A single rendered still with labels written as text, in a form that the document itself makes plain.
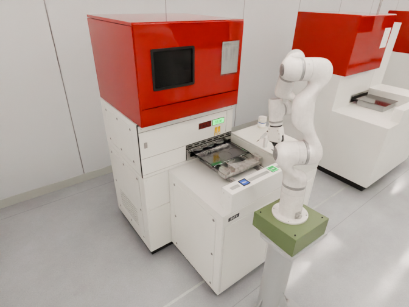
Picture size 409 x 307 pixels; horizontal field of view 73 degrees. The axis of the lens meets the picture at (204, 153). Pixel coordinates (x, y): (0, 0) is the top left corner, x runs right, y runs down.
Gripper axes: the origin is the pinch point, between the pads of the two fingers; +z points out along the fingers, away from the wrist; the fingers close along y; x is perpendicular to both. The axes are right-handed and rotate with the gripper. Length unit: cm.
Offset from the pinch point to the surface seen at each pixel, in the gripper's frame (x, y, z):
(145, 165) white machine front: -63, -61, 7
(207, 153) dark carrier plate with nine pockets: -15, -53, 11
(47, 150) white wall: -105, -215, 16
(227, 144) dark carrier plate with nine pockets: 7, -56, 10
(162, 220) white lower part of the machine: -53, -73, 62
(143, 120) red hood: -63, -49, -27
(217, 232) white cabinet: -46, -9, 44
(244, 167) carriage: -3.4, -25.9, 18.6
